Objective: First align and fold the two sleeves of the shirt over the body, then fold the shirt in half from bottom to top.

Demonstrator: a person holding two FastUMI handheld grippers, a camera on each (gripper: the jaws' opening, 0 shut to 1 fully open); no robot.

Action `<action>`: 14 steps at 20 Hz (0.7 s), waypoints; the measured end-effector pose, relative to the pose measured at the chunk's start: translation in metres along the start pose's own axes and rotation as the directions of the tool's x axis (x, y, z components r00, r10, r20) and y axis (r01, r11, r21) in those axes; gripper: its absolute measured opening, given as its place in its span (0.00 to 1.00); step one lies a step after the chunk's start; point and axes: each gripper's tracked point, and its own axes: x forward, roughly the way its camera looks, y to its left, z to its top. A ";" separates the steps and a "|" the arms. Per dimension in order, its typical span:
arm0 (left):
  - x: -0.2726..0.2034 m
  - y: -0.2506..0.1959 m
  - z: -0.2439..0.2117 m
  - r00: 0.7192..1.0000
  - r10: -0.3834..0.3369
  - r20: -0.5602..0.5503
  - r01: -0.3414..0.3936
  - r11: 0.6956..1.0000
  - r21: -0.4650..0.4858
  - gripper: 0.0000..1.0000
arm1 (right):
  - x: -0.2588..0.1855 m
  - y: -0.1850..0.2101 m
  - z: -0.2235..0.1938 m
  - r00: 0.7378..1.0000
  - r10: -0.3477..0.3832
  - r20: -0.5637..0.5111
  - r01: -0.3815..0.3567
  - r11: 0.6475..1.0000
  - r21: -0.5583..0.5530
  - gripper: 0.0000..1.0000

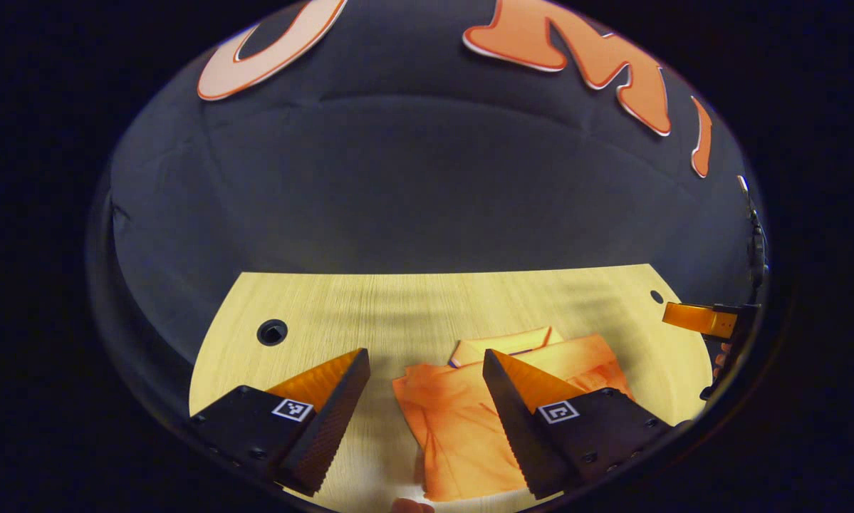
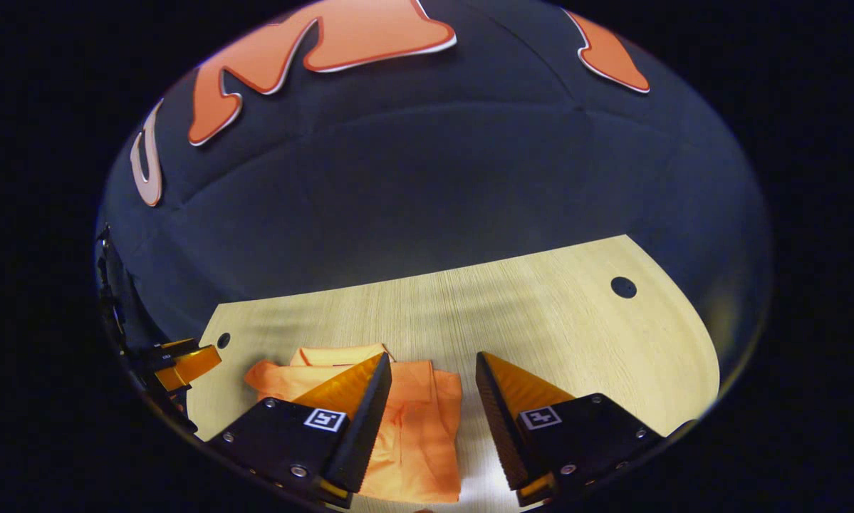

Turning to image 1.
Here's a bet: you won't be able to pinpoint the orange polo T-shirt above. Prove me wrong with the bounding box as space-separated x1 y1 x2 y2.
392 326 634 503

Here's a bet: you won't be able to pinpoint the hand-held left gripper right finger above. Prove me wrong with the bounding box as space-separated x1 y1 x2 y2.
482 348 673 500

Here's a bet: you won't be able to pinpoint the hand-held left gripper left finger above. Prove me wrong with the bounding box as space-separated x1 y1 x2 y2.
188 348 371 498

